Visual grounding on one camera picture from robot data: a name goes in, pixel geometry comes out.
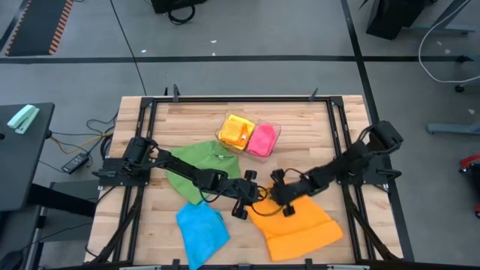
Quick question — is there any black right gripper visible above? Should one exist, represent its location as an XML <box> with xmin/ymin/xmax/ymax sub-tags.
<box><xmin>269</xmin><ymin>168</ymin><xmax>307</xmax><ymax>218</ymax></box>

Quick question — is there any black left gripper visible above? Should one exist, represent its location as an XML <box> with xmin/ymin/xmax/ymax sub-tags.
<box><xmin>228</xmin><ymin>170</ymin><xmax>263</xmax><ymax>221</ymax></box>

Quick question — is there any orange microfiber towel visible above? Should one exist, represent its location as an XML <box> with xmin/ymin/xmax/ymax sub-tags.
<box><xmin>218</xmin><ymin>115</ymin><xmax>256</xmax><ymax>151</ymax></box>
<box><xmin>245</xmin><ymin>187</ymin><xmax>345</xmax><ymax>263</ymax></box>

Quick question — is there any pink microfiber towel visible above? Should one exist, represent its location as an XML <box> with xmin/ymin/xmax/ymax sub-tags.
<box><xmin>245</xmin><ymin>123</ymin><xmax>278</xmax><ymax>158</ymax></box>

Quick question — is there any green microfiber towel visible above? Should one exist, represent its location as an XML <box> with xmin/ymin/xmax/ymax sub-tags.
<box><xmin>164</xmin><ymin>140</ymin><xmax>242</xmax><ymax>206</ymax></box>

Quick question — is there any clear plastic bin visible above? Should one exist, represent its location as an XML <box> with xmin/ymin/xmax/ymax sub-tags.
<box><xmin>214</xmin><ymin>108</ymin><xmax>282</xmax><ymax>163</ymax></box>

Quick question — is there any yellow microfiber towel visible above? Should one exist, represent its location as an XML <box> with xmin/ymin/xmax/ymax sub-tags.
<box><xmin>224</xmin><ymin>113</ymin><xmax>257</xmax><ymax>127</ymax></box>

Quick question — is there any blue microfiber towel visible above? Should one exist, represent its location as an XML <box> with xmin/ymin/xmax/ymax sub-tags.
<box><xmin>175</xmin><ymin>201</ymin><xmax>231</xmax><ymax>270</ymax></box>

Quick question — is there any black power adapter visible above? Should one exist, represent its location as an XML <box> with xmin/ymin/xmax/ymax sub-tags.
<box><xmin>61</xmin><ymin>151</ymin><xmax>91</xmax><ymax>175</ymax></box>

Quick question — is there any grey desk foot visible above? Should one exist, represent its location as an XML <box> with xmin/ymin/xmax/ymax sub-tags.
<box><xmin>426</xmin><ymin>121</ymin><xmax>480</xmax><ymax>136</ymax></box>

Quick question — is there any black desk crossbeam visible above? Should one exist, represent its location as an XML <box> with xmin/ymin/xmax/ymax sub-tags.
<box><xmin>28</xmin><ymin>182</ymin><xmax>98</xmax><ymax>218</ymax></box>

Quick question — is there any red cart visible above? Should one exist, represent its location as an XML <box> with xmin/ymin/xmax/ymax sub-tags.
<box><xmin>458</xmin><ymin>153</ymin><xmax>480</xmax><ymax>219</ymax></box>

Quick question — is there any black equipment box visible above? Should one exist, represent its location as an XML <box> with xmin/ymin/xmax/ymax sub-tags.
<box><xmin>151</xmin><ymin>0</ymin><xmax>209</xmax><ymax>15</ymax></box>

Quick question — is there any black cabinet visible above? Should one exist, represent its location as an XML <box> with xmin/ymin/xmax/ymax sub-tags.
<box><xmin>365</xmin><ymin>0</ymin><xmax>431</xmax><ymax>41</ymax></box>

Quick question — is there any black side table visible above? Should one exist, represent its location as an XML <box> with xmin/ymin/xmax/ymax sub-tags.
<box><xmin>0</xmin><ymin>103</ymin><xmax>56</xmax><ymax>213</ymax></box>

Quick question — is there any grey desk leg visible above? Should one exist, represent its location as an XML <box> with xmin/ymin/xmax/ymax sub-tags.
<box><xmin>410</xmin><ymin>0</ymin><xmax>480</xmax><ymax>35</ymax></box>

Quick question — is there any mint green stapler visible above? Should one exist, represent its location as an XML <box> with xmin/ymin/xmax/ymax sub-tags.
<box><xmin>7</xmin><ymin>104</ymin><xmax>41</xmax><ymax>135</ymax></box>

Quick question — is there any black mat with orange edge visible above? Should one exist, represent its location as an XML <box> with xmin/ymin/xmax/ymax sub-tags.
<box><xmin>5</xmin><ymin>0</ymin><xmax>75</xmax><ymax>57</ymax></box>

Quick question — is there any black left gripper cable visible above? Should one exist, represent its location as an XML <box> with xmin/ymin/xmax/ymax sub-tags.
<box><xmin>245</xmin><ymin>185</ymin><xmax>286</xmax><ymax>218</ymax></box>

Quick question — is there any black aluminium table frame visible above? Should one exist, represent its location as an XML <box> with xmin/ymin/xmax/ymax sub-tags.
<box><xmin>89</xmin><ymin>95</ymin><xmax>404</xmax><ymax>270</ymax></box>

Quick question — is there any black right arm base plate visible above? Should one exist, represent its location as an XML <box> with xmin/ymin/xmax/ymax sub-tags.
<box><xmin>333</xmin><ymin>155</ymin><xmax>402</xmax><ymax>185</ymax></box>

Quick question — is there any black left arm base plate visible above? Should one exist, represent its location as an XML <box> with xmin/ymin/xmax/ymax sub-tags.
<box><xmin>92</xmin><ymin>155</ymin><xmax>153</xmax><ymax>188</ymax></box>

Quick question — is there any yellow cable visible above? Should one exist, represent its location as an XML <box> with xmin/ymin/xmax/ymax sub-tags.
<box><xmin>50</xmin><ymin>131</ymin><xmax>114</xmax><ymax>155</ymax></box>

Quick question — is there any black power cable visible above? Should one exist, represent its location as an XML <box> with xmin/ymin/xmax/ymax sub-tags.
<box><xmin>39</xmin><ymin>111</ymin><xmax>120</xmax><ymax>173</ymax></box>

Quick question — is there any coiled black cable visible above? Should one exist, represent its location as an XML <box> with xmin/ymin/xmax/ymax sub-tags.
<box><xmin>166</xmin><ymin>4</ymin><xmax>197</xmax><ymax>26</ymax></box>

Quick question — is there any thin black floor cable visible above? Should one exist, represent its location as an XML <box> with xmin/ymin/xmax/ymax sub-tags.
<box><xmin>109</xmin><ymin>0</ymin><xmax>148</xmax><ymax>97</ymax></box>

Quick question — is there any white floor cable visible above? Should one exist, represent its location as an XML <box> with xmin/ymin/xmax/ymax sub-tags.
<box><xmin>417</xmin><ymin>0</ymin><xmax>480</xmax><ymax>84</ymax></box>

